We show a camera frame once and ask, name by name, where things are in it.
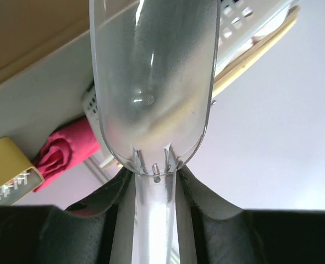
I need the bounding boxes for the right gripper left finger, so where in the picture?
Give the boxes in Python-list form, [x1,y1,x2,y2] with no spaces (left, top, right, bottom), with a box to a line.
[0,168,135,263]

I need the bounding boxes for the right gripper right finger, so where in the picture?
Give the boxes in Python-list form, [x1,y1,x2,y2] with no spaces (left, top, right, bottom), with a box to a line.
[175,167,325,263]

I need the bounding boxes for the clear plastic scoop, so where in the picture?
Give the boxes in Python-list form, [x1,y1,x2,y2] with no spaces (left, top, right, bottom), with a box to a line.
[89,1,220,263]

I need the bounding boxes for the gold tin pastel gummies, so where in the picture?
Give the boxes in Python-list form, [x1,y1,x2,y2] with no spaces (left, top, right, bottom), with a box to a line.
[0,1,89,84]

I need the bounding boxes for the gold tin wrapped candies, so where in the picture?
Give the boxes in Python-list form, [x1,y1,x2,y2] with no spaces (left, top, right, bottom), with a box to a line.
[0,137,44,206]

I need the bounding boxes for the pink cloth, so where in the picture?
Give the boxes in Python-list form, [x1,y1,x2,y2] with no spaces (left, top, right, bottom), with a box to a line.
[33,117,100,192]

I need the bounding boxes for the grey plastic basket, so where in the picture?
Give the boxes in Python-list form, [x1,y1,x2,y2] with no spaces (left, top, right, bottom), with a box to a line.
[83,1,291,131]

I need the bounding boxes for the wooden clothes hanger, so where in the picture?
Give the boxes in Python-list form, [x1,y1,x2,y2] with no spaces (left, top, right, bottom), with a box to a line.
[99,5,301,169]

